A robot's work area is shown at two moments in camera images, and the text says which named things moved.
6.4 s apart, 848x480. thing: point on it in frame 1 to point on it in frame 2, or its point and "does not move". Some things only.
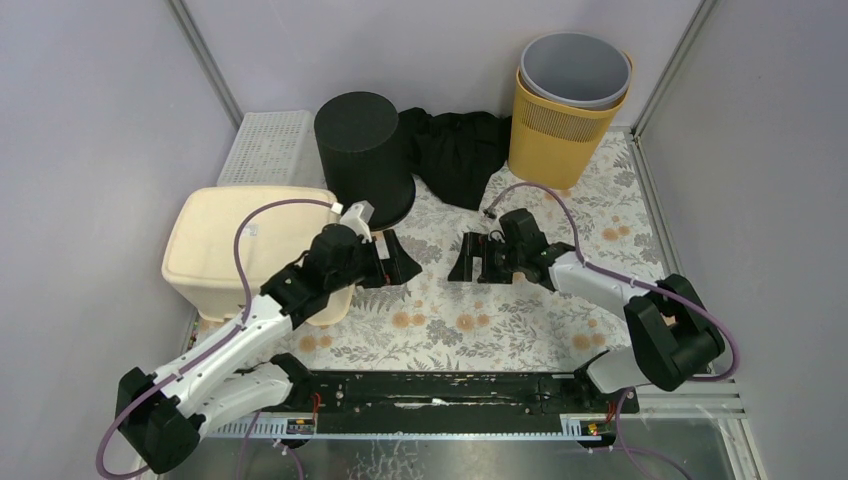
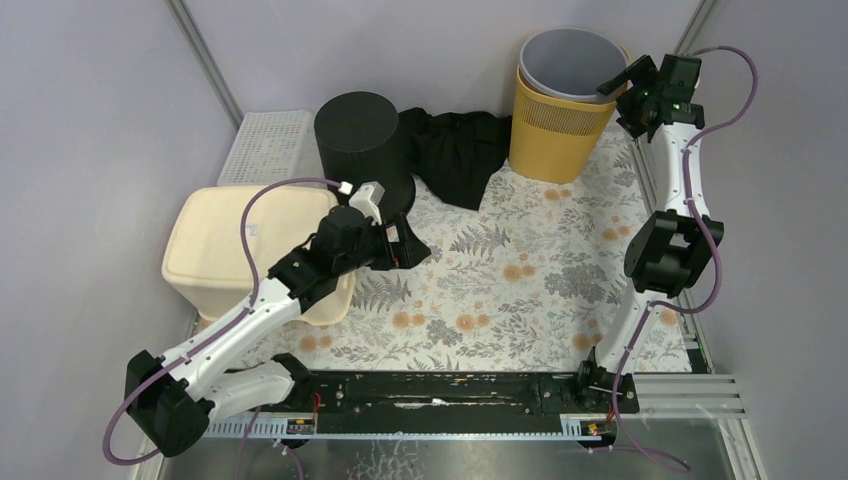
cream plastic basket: [198, 247] does not move
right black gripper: [472, 246] to [642, 73]
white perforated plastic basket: [274, 149] does not move
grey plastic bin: [578, 70] does not move
